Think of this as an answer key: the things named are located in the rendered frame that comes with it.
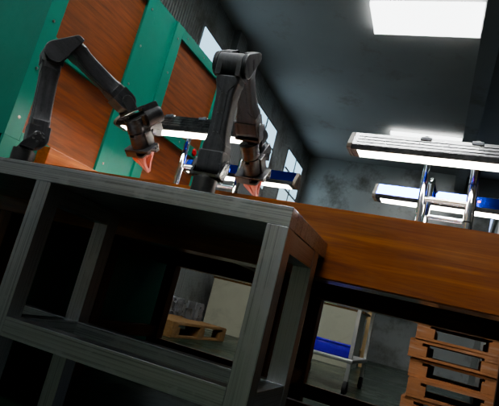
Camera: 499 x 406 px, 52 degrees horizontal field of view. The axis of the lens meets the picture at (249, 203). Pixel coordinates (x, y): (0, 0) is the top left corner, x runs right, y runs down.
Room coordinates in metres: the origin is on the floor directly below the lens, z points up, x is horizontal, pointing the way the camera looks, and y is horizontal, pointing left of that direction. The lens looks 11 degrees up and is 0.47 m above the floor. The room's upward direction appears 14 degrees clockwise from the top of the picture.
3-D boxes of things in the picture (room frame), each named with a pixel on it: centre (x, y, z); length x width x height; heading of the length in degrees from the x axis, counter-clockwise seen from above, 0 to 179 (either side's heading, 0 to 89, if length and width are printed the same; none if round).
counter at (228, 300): (7.53, -0.94, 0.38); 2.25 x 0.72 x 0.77; 68
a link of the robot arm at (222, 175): (1.25, 0.12, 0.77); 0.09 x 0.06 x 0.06; 73
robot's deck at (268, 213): (1.58, 0.31, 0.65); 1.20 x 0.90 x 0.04; 68
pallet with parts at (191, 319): (5.73, 0.52, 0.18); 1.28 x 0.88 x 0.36; 158
